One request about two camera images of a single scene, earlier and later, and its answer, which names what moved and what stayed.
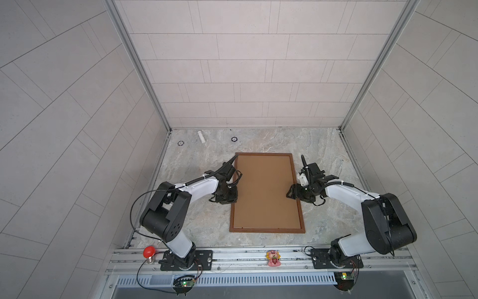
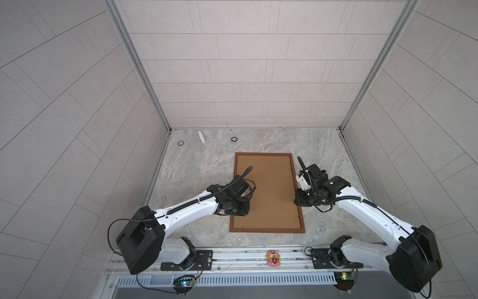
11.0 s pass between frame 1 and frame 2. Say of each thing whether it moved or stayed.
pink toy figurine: stayed
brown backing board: stayed
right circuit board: stayed
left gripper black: moved
